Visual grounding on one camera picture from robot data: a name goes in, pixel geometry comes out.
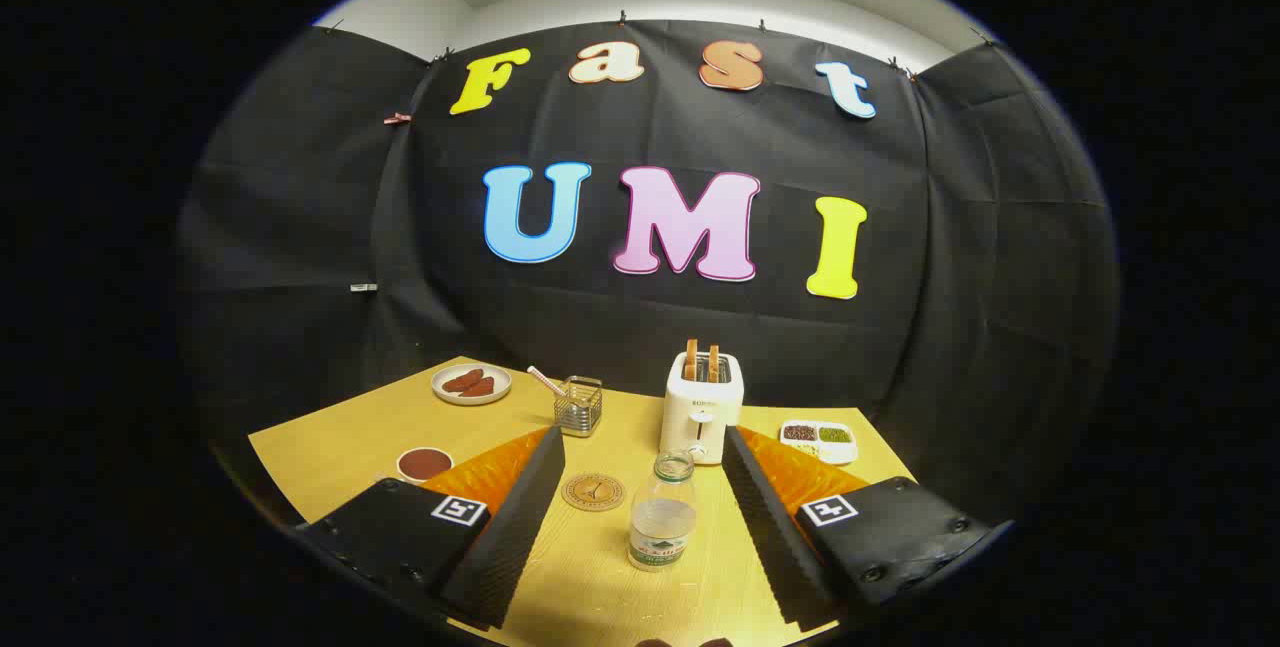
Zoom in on wooden table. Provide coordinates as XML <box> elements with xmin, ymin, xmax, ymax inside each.
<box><xmin>248</xmin><ymin>356</ymin><xmax>917</xmax><ymax>647</ymax></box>

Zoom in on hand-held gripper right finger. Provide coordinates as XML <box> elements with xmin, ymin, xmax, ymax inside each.
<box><xmin>721</xmin><ymin>425</ymin><xmax>1014</xmax><ymax>634</ymax></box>

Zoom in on white toaster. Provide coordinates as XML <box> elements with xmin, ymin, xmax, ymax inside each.
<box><xmin>659</xmin><ymin>351</ymin><xmax>745</xmax><ymax>467</ymax></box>

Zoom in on beige cup with wooden handle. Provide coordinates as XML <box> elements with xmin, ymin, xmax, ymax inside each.
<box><xmin>396</xmin><ymin>447</ymin><xmax>455</xmax><ymax>486</ymax></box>

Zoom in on white divided dish with beans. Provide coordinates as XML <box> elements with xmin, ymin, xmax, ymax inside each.
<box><xmin>779</xmin><ymin>420</ymin><xmax>859</xmax><ymax>466</ymax></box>

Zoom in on metal wire basket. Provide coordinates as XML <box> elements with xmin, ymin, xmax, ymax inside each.
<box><xmin>554</xmin><ymin>376</ymin><xmax>605</xmax><ymax>439</ymax></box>

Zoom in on black backdrop cloth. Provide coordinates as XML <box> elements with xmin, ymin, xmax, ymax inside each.
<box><xmin>180</xmin><ymin>19</ymin><xmax>1120</xmax><ymax>533</ymax></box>

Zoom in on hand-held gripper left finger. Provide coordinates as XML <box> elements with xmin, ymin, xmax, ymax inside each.
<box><xmin>297</xmin><ymin>426</ymin><xmax>568</xmax><ymax>631</ymax></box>

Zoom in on clear plastic juice bottle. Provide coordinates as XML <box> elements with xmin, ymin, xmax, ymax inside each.
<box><xmin>628</xmin><ymin>450</ymin><xmax>698</xmax><ymax>573</ymax></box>

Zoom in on round cork coaster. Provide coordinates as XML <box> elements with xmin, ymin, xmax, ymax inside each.
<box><xmin>561</xmin><ymin>472</ymin><xmax>626</xmax><ymax>513</ymax></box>

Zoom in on white round plate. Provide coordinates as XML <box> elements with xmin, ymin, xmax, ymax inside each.
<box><xmin>431</xmin><ymin>363</ymin><xmax>513</xmax><ymax>407</ymax></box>

